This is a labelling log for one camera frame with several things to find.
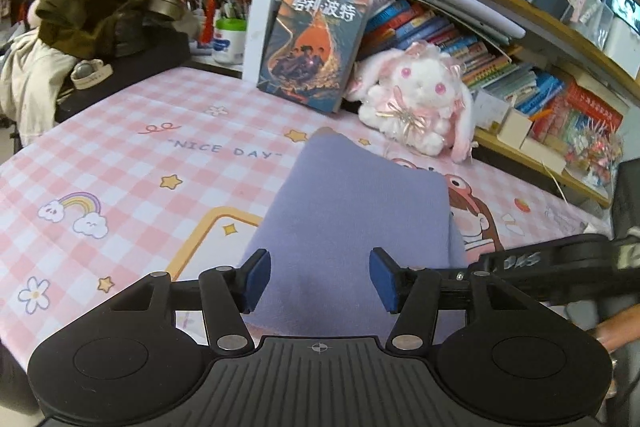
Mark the row of colourful books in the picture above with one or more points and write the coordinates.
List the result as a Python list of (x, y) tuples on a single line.
[(450, 37)]

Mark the small photo frame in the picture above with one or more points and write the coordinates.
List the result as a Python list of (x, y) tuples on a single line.
[(622, 7)]

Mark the round metal tin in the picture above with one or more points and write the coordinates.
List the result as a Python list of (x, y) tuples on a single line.
[(165, 6)]

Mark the cluster of pens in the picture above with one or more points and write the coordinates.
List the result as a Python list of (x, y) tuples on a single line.
[(227, 9)]

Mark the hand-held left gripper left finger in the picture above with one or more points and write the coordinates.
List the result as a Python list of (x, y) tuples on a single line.
[(257, 279)]

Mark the white tablet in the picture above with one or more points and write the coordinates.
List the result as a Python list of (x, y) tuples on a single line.
[(470, 7)]

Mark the dark illustrated book box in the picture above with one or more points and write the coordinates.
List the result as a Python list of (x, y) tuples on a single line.
[(315, 42)]

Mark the white labelled cardboard box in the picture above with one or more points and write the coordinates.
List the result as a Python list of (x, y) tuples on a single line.
[(487, 109)]

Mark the person's right hand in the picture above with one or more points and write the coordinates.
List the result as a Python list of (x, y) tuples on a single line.
[(617, 329)]

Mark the white jar with green lid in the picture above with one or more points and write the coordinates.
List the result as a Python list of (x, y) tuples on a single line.
[(229, 44)]

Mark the black case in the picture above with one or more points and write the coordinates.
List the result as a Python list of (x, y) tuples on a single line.
[(140, 67)]

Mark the lilac and brown sweater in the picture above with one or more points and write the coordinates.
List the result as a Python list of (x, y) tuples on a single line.
[(360, 207)]

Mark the red book set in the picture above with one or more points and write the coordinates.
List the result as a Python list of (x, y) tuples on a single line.
[(590, 107)]

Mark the white and pink plush bunny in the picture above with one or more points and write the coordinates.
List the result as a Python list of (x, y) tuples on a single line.
[(425, 82)]

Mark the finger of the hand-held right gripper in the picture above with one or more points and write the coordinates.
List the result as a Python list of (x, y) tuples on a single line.
[(530, 291), (545, 254)]

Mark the beige coat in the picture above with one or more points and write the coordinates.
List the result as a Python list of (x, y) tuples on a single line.
[(30, 87)]

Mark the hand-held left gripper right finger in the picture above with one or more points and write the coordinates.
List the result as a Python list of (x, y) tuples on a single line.
[(382, 279)]

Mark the pink checked printed desk mat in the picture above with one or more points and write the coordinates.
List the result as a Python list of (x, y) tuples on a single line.
[(125, 157)]

